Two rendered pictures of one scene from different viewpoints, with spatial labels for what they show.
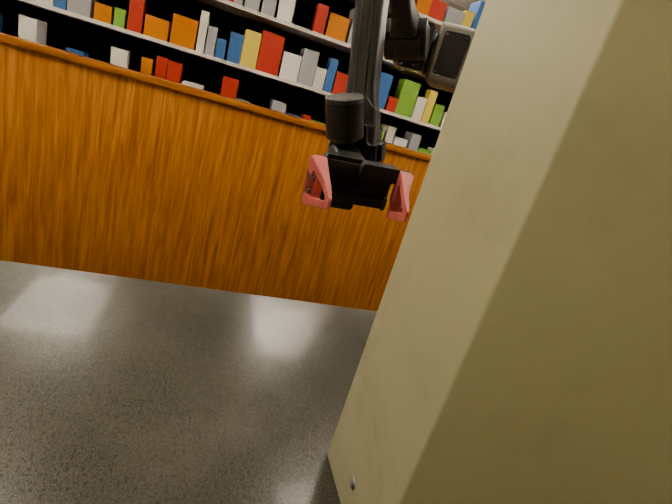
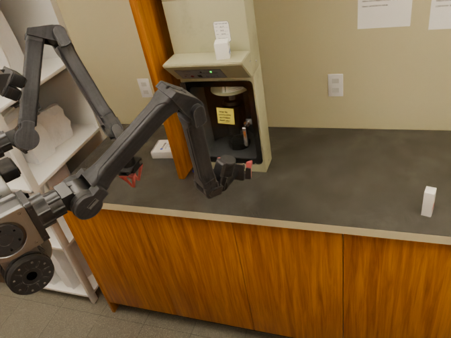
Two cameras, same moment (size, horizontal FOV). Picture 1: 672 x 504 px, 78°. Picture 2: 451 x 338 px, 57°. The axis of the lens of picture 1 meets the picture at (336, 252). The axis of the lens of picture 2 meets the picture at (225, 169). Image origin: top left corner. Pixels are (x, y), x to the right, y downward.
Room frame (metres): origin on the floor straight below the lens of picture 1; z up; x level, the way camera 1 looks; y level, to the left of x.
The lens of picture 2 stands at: (1.52, 0.90, 2.05)
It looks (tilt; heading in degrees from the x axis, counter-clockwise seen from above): 35 degrees down; 224
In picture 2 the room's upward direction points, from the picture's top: 11 degrees counter-clockwise
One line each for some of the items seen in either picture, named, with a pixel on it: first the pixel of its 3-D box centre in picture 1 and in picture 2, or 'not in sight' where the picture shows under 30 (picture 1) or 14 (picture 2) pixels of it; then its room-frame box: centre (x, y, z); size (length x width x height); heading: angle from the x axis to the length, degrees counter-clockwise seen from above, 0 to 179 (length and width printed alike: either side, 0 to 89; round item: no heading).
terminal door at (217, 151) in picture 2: not in sight; (223, 124); (0.37, -0.19, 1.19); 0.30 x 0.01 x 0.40; 110
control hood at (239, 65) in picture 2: not in sight; (208, 70); (0.41, -0.18, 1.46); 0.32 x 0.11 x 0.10; 110
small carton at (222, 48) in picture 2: not in sight; (222, 49); (0.39, -0.11, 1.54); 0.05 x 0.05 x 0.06; 33
